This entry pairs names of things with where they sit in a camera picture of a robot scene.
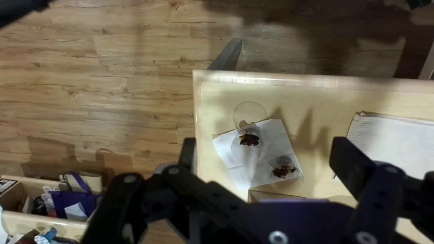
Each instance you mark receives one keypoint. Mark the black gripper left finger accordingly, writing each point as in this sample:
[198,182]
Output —
[187,154]

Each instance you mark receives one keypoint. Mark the wooden box with clutter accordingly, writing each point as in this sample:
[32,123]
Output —
[65,205]

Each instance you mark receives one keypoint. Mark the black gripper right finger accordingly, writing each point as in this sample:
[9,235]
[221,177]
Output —
[350,166]

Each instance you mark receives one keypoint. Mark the beige cloth towel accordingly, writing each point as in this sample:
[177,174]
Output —
[404,143]

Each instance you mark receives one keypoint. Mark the clear cup with dried fruit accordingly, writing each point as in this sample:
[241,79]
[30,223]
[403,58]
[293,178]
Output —
[247,116]

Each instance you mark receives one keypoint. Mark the brown paper shopping bag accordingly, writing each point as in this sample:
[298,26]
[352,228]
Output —
[274,197]

